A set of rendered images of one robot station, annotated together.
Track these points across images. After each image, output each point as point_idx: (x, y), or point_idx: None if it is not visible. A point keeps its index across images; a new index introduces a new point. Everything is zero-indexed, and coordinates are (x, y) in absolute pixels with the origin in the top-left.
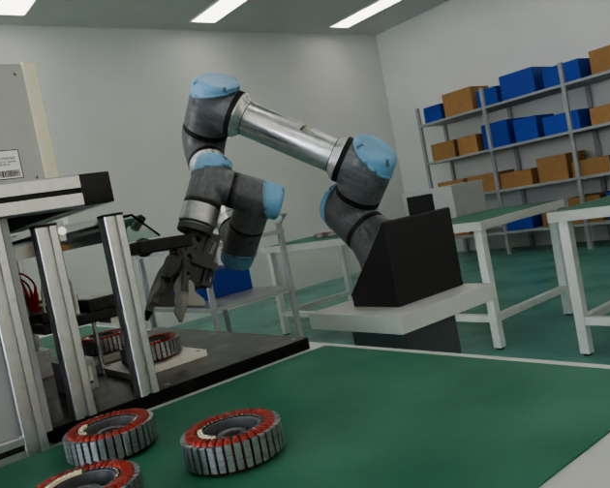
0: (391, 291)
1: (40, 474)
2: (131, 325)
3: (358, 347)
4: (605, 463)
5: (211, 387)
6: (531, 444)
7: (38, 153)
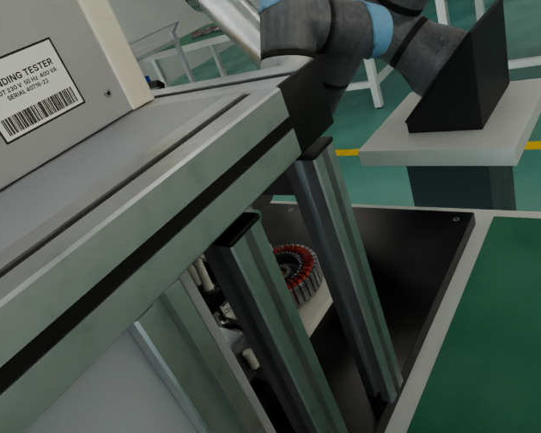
0: (472, 113)
1: None
2: (371, 321)
3: None
4: None
5: (439, 336)
6: None
7: (91, 36)
